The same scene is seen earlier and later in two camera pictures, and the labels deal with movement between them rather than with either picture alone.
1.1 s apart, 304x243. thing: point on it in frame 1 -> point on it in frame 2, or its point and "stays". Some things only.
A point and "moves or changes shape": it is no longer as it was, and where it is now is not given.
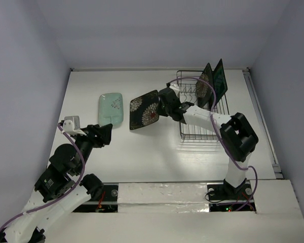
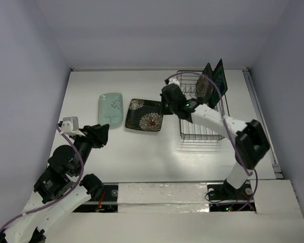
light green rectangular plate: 111,109 stays
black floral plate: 204,92 stays
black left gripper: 102,133 stays
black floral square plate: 144,109 moves or changes shape
